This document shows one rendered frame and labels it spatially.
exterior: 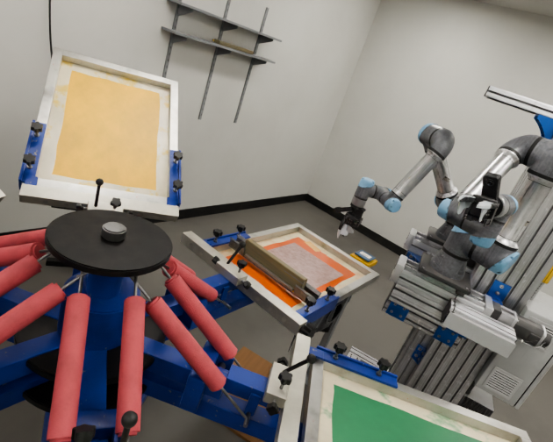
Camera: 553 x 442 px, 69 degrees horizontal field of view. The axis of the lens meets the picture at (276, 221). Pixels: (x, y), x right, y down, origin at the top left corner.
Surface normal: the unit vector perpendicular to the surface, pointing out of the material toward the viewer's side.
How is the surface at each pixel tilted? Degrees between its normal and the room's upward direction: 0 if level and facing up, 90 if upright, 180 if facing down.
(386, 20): 90
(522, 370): 90
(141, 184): 32
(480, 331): 90
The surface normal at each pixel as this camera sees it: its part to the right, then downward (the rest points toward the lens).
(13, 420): 0.31, -0.87
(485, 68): -0.61, 0.12
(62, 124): 0.44, -0.49
